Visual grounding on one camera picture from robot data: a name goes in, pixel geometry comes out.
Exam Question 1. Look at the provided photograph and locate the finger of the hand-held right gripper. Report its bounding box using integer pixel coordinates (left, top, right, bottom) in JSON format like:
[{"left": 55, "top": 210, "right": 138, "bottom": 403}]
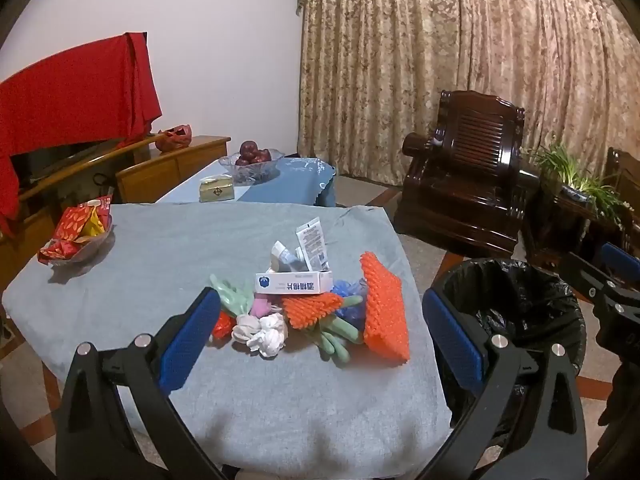
[
  {"left": 601, "top": 242, "right": 640, "bottom": 283},
  {"left": 565, "top": 251, "right": 633, "bottom": 311}
]

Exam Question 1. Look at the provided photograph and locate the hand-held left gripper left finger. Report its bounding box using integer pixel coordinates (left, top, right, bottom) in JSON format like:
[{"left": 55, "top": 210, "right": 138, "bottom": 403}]
[{"left": 55, "top": 287, "right": 226, "bottom": 480}]

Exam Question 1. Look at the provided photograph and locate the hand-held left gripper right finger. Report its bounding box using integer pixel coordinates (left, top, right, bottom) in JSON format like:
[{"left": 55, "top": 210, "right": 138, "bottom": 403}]
[{"left": 421, "top": 287, "right": 587, "bottom": 480}]

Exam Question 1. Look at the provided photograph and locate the red plastic bag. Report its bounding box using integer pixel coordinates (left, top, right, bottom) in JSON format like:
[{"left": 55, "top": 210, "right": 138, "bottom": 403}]
[{"left": 212, "top": 310, "right": 238, "bottom": 343}]

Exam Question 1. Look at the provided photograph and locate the bin with black liner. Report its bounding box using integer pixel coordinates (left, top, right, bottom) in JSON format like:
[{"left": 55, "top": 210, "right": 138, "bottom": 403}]
[{"left": 430, "top": 257, "right": 587, "bottom": 441}]

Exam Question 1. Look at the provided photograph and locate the white tissue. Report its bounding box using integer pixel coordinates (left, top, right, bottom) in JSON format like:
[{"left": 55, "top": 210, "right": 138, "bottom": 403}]
[{"left": 231, "top": 312, "right": 290, "bottom": 358}]

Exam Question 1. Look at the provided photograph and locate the large orange foam net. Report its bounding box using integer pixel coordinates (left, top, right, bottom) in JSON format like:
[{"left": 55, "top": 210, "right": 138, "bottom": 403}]
[{"left": 360, "top": 251, "right": 411, "bottom": 363}]

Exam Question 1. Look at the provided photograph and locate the pink wrapper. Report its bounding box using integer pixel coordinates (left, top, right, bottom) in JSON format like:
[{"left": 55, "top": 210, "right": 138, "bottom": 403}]
[{"left": 250, "top": 297, "right": 281, "bottom": 318}]

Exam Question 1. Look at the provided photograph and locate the blue plastic bag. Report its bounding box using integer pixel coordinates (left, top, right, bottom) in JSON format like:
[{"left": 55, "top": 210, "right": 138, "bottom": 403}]
[{"left": 330, "top": 280, "right": 371, "bottom": 346}]

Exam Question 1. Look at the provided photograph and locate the white blue carton box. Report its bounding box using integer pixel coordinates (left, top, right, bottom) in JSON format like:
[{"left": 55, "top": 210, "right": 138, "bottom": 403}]
[{"left": 255, "top": 270, "right": 333, "bottom": 295}]

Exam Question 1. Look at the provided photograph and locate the small orange foam net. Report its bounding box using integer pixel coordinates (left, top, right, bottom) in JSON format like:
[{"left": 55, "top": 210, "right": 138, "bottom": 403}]
[{"left": 280, "top": 292, "right": 346, "bottom": 331}]

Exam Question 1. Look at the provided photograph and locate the blue white paper cup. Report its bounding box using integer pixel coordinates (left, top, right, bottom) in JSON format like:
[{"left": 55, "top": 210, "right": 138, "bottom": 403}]
[{"left": 271, "top": 241, "right": 306, "bottom": 275}]

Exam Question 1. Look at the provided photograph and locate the white grey large tube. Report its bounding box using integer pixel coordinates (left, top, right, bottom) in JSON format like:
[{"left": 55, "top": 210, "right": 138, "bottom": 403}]
[{"left": 295, "top": 216, "right": 331, "bottom": 272}]

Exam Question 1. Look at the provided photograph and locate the dark wooden side table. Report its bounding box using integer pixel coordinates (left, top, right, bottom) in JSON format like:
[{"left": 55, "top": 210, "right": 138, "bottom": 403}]
[{"left": 520, "top": 167, "right": 626, "bottom": 268}]

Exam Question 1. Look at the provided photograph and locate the dark wooden armchair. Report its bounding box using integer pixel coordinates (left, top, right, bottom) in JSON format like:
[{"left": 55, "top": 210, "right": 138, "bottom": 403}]
[
  {"left": 394, "top": 90, "right": 526, "bottom": 258},
  {"left": 605, "top": 147, "right": 640, "bottom": 241}
]

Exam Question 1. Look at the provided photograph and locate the grey blue tablecloth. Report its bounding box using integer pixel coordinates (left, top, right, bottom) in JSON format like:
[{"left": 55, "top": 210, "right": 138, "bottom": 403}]
[{"left": 2, "top": 202, "right": 451, "bottom": 480}]

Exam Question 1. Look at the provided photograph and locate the potted green plant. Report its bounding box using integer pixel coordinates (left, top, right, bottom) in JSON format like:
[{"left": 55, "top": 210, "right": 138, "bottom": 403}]
[{"left": 530, "top": 142, "right": 633, "bottom": 221}]

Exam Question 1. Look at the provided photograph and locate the glass snack dish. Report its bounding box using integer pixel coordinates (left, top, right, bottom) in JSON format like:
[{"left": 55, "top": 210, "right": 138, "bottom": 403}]
[{"left": 37, "top": 220, "right": 116, "bottom": 267}]

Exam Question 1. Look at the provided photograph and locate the yellow snack packet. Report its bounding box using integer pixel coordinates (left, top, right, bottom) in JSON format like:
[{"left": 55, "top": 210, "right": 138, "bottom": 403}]
[{"left": 82, "top": 214, "right": 109, "bottom": 239}]

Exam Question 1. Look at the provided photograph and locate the yellow tissue box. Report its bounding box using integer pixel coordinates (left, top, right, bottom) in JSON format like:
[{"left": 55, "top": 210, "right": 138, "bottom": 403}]
[{"left": 199, "top": 174, "right": 235, "bottom": 203}]

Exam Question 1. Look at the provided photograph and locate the red snack packet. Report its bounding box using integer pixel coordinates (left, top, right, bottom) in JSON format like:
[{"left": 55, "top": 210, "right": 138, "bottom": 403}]
[
  {"left": 54, "top": 204, "right": 101, "bottom": 242},
  {"left": 39, "top": 239, "right": 81, "bottom": 264}
]

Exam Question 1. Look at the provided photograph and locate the glass fruit bowl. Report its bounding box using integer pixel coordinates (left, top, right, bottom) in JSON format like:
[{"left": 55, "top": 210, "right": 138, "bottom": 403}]
[{"left": 218, "top": 149, "right": 286, "bottom": 184}]

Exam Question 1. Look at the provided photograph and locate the light blue tablecloth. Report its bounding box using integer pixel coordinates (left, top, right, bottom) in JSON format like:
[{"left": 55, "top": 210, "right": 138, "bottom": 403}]
[{"left": 155, "top": 152, "right": 337, "bottom": 208}]

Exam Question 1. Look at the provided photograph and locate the black television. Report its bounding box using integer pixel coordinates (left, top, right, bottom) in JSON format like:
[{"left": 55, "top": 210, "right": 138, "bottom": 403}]
[{"left": 10, "top": 137, "right": 126, "bottom": 186}]

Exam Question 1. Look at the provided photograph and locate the red cloth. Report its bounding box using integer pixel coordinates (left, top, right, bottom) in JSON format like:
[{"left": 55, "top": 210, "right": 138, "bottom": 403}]
[{"left": 0, "top": 32, "right": 163, "bottom": 241}]

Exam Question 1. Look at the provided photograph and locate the beige patterned curtain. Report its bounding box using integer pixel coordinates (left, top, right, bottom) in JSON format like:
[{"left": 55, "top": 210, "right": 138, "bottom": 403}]
[{"left": 297, "top": 0, "right": 640, "bottom": 201}]

